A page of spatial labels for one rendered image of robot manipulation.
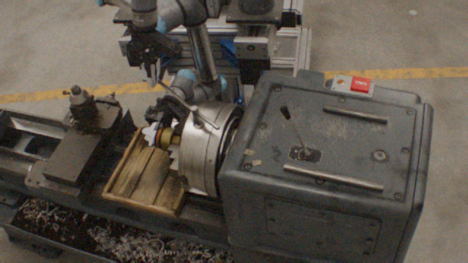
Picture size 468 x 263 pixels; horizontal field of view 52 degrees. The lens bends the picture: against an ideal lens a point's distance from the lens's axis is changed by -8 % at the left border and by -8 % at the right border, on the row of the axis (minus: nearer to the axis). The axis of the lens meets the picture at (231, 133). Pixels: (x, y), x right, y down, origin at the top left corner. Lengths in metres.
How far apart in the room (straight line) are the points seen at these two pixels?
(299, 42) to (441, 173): 1.25
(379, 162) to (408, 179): 0.10
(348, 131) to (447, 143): 1.78
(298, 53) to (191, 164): 1.91
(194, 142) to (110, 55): 2.49
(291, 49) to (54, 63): 1.85
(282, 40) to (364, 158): 2.12
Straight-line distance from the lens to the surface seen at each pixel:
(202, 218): 1.85
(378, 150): 1.51
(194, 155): 1.60
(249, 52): 2.10
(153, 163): 2.01
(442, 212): 2.96
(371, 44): 3.85
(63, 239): 2.35
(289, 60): 3.34
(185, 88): 1.94
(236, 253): 1.87
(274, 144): 1.51
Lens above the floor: 2.41
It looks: 48 degrees down
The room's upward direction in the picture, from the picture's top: 9 degrees counter-clockwise
